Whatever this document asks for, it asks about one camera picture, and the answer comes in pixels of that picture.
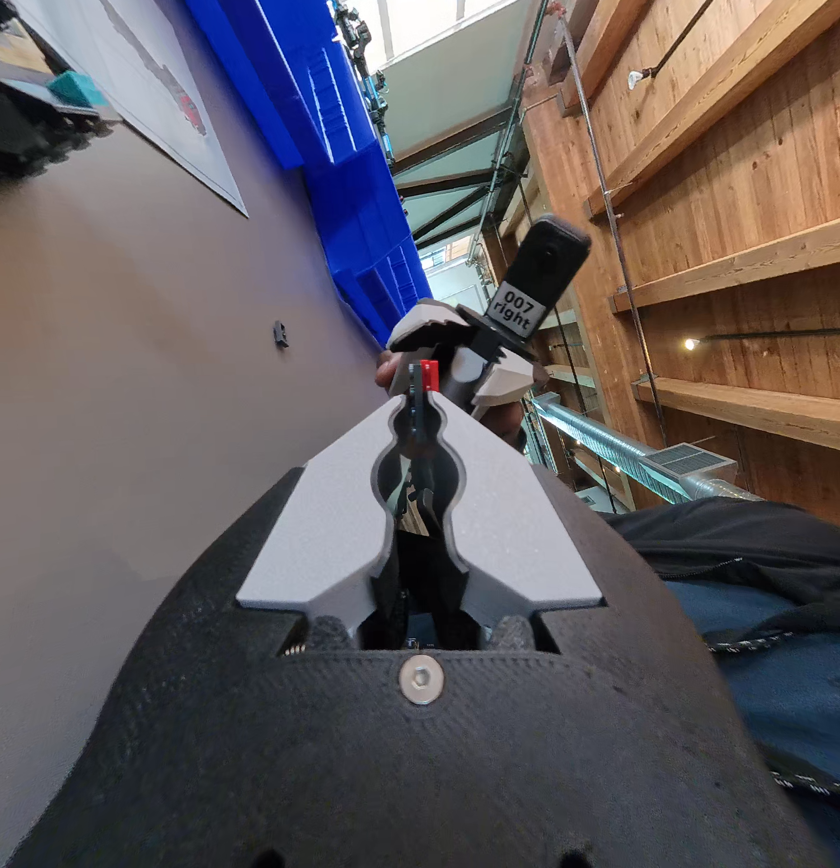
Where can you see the blue plastic storage bin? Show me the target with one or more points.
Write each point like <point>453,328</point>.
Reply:
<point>284,68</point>
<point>365,237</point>

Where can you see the grey desk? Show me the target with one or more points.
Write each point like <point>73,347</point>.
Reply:
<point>121,407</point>

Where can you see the open instruction booklet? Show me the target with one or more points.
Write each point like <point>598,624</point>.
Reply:
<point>142,88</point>

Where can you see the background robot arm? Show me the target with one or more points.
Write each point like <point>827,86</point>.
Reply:
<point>359,34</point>

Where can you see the grey black brick assembly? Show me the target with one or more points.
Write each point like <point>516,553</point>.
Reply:
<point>26,129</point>

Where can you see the small dark grey tile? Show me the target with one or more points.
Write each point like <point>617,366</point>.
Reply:
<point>281,334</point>

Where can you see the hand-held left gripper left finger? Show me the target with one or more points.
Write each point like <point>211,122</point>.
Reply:
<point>325,542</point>

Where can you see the blue sweatshirt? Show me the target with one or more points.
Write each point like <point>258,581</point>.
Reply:
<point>799,712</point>

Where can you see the person's right hand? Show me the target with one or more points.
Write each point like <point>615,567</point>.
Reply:
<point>386,369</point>

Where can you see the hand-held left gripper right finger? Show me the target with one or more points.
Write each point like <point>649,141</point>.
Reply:
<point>521,542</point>

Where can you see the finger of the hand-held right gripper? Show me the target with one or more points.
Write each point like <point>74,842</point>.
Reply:
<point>511,383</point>
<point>420,319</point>

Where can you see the silver air duct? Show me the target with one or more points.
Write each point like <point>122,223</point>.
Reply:
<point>609,447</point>

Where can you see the dark grey brick plate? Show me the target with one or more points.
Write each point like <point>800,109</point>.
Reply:
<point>415,407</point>

